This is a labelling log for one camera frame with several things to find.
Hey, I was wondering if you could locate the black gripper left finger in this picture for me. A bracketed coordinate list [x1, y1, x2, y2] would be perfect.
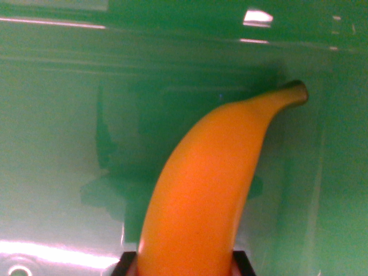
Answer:
[114, 251, 139, 276]

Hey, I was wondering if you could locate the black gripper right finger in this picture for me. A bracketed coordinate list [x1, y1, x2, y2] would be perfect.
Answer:
[229, 250, 257, 276]

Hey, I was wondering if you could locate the yellow banana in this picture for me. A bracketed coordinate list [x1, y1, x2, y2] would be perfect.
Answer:
[136, 80, 309, 276]

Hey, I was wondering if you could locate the green plastic bin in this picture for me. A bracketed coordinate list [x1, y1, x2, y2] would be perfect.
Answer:
[0, 0, 368, 276]

